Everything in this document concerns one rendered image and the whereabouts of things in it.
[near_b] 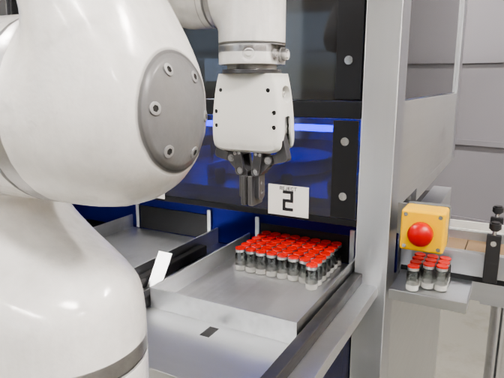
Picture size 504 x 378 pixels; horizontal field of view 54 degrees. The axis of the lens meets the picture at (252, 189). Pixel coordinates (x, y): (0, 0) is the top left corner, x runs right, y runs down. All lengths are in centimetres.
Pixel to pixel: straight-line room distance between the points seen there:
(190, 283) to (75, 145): 68
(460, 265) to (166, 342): 56
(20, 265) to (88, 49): 16
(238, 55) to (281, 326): 38
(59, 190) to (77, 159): 3
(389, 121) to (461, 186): 224
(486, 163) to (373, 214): 217
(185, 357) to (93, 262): 37
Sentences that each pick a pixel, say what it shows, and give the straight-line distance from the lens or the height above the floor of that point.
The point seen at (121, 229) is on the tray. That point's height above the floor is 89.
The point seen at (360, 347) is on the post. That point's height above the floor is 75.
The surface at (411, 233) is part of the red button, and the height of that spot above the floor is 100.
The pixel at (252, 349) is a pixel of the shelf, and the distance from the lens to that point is 71.
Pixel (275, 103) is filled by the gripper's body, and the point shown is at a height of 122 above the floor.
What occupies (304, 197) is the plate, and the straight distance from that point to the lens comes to 93.
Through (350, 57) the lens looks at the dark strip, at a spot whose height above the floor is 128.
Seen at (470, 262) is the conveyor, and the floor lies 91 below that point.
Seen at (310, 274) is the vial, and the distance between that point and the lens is 88.
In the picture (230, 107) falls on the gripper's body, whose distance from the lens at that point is 63.
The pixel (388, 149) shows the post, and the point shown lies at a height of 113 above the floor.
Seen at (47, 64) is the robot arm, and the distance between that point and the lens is 27.
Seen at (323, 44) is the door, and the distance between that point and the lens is 91.
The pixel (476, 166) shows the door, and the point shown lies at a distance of 305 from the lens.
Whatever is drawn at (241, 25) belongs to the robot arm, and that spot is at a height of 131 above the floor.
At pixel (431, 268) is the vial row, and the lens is 94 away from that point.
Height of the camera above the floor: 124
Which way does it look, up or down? 12 degrees down
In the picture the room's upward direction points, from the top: straight up
